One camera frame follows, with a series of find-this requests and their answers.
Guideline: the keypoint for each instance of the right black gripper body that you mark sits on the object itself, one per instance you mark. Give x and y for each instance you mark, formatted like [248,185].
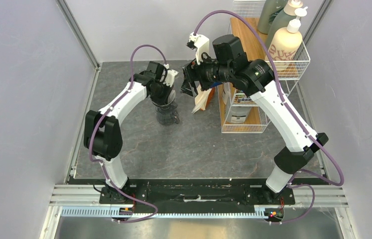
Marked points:
[208,72]

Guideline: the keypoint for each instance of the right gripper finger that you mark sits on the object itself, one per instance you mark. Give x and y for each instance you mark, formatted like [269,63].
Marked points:
[188,72]
[189,88]

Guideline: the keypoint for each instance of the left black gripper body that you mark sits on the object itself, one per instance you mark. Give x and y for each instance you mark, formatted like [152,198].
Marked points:
[162,87]

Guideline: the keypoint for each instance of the dark transparent coffee dripper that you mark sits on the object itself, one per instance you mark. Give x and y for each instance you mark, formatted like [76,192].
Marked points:
[171,105]

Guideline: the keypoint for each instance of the white paper coffee filter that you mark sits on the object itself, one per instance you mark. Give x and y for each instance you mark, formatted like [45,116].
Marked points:
[171,96]

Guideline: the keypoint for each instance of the clear glass carafe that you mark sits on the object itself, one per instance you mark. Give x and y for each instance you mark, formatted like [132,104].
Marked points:
[167,116]

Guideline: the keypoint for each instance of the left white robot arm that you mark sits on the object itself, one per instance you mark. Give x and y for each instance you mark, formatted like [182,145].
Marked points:
[102,128]

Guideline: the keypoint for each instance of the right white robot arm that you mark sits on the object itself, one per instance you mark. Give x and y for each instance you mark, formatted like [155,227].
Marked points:
[224,61]

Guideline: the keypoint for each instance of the stack of paper filters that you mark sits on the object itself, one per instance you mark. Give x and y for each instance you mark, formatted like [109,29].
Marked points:
[202,99]

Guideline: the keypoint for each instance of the cream pump bottle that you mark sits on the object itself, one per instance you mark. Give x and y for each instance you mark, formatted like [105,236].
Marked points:
[285,44]

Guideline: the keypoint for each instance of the dark green bottle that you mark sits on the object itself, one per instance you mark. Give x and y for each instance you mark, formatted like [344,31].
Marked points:
[270,10]

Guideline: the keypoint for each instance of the green pump bottle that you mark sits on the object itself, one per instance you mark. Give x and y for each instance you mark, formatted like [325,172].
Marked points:
[283,18]

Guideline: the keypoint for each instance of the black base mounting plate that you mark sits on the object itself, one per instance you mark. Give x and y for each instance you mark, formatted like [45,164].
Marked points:
[192,196]

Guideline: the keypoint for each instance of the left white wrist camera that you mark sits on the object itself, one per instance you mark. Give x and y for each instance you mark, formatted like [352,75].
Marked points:
[170,76]

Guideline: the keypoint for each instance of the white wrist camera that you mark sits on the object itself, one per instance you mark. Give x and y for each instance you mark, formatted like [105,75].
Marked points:
[200,44]
[170,76]

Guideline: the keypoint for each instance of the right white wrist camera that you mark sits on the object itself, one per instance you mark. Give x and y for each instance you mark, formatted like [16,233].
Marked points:
[200,44]

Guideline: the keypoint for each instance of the aluminium frame rail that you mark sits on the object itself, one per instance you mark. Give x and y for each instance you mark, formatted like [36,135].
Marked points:
[75,211]

